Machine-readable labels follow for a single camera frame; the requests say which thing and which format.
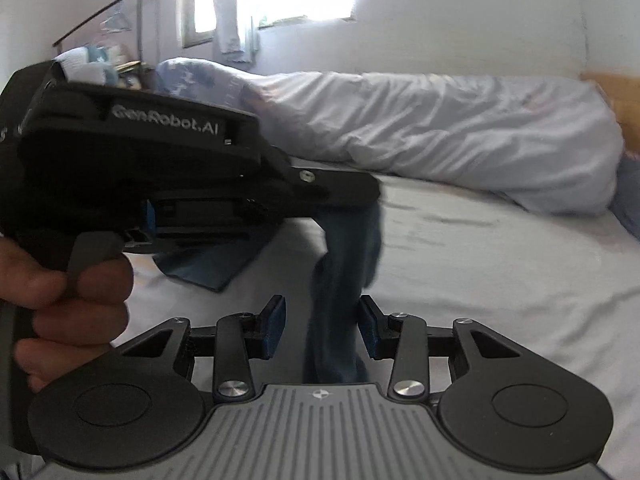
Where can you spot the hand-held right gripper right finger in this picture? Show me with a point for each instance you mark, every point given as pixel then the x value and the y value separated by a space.
pixel 367 330

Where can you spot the white curtain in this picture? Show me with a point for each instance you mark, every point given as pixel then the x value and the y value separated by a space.
pixel 227 10

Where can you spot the white duvet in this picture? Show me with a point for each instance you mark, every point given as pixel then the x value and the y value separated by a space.
pixel 450 135

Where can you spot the blue paw print pillow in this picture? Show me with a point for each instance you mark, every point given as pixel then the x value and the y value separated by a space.
pixel 629 195

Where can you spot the blue shirt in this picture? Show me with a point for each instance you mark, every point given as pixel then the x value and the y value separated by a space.
pixel 340 285

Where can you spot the black clothes rack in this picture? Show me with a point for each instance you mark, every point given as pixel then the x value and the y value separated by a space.
pixel 107 7

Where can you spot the wooden side table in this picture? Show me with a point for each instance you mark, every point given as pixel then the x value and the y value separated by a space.
pixel 135 72

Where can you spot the wooden headboard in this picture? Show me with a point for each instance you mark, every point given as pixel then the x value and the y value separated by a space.
pixel 617 97

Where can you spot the clothes hanger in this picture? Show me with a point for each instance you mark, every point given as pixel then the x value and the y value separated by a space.
pixel 116 20

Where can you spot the person's left hand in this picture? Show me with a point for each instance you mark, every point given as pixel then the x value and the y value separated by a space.
pixel 85 310

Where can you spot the white and blue plush toy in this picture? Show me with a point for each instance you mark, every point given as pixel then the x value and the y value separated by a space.
pixel 87 62

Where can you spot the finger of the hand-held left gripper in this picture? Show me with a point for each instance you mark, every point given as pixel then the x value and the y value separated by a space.
pixel 330 190

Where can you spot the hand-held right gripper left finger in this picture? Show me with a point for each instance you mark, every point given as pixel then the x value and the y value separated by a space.
pixel 275 327

